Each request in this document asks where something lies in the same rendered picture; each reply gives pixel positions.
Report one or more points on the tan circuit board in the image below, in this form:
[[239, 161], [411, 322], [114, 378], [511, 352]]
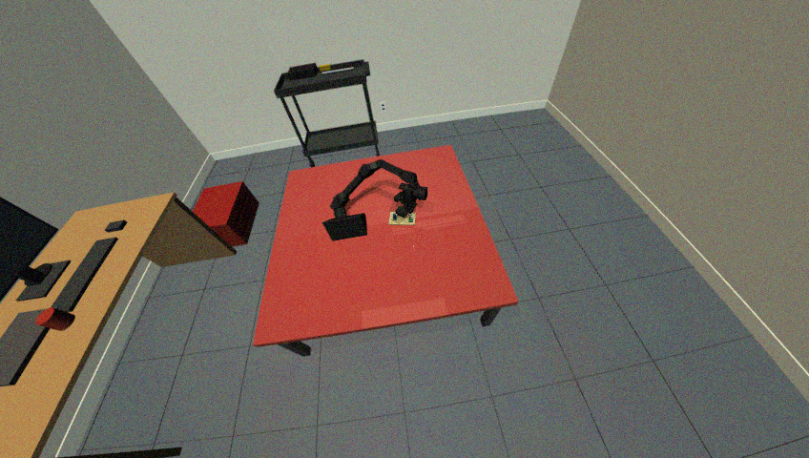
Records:
[[409, 219]]

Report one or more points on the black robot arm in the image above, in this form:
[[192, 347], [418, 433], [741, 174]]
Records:
[[413, 189]]

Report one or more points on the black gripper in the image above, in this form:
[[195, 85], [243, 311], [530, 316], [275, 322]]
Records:
[[409, 205]]

